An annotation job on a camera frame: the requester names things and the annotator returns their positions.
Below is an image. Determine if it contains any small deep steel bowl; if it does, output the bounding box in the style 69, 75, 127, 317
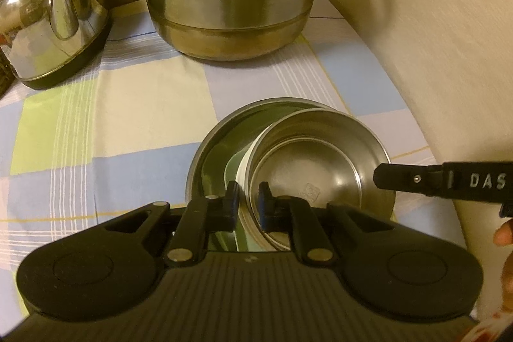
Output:
240, 107, 397, 252

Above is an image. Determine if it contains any person's right hand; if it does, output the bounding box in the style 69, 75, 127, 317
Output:
494, 218, 513, 247

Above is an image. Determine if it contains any white red patterned fabric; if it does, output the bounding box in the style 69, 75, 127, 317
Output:
461, 310, 513, 342

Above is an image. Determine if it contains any wide shallow steel basin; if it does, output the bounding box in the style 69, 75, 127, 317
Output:
186, 97, 353, 252

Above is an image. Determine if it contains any stainless steel kettle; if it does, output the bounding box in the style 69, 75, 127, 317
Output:
0, 0, 114, 90

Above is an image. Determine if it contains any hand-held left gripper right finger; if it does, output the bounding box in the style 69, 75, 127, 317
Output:
260, 182, 397, 264

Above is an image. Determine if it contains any pastel plaid tablecloth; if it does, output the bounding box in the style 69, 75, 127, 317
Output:
0, 0, 479, 327

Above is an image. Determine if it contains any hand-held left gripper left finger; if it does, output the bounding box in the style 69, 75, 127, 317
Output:
105, 182, 241, 266

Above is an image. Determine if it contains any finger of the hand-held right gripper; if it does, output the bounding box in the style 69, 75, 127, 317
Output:
374, 163, 443, 198

